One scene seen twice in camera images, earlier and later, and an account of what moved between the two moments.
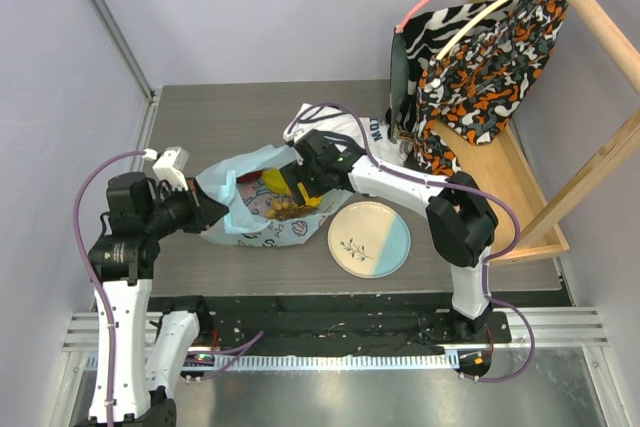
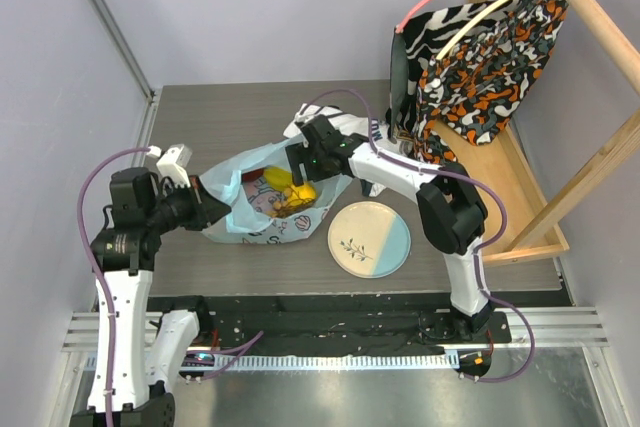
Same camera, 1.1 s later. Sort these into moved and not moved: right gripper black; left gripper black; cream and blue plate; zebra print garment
Moved: right gripper black
Not moved: zebra print garment; cream and blue plate; left gripper black
